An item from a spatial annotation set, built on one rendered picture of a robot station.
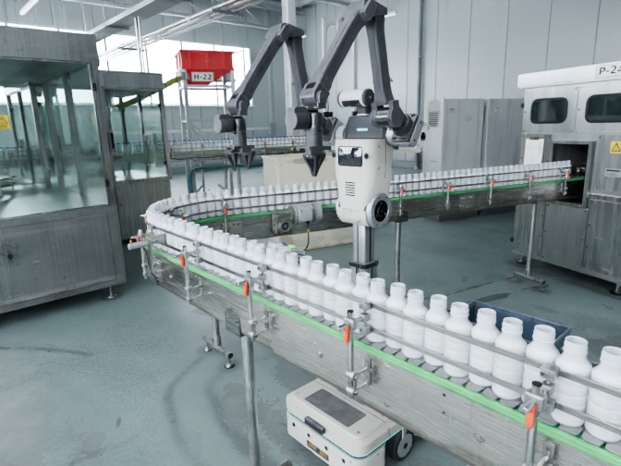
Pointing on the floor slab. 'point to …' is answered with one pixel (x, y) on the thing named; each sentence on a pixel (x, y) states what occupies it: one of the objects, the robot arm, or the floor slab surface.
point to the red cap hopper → (195, 64)
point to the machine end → (574, 247)
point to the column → (289, 62)
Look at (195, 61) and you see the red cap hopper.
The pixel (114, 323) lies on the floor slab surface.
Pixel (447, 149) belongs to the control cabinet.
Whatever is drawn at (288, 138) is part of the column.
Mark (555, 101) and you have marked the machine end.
